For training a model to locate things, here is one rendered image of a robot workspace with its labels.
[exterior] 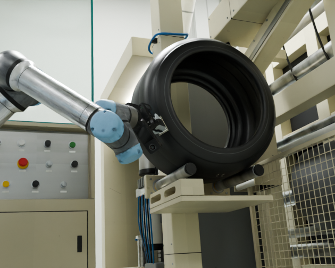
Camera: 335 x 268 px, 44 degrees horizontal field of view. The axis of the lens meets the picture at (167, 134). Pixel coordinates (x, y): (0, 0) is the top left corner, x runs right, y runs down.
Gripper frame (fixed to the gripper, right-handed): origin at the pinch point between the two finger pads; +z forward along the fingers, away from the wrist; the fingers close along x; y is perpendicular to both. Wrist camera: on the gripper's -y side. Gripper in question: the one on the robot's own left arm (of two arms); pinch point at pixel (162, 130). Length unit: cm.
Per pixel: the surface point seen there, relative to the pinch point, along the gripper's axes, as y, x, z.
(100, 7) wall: 247, 98, 221
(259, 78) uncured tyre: 8.9, -33.6, 34.7
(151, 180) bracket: -6.6, 25.1, 25.0
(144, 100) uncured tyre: 14.2, 1.5, 0.7
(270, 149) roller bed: -12, -17, 68
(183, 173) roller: -16.2, 1.9, 4.9
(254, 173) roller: -25.2, -15.6, 25.0
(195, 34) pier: 179, 32, 275
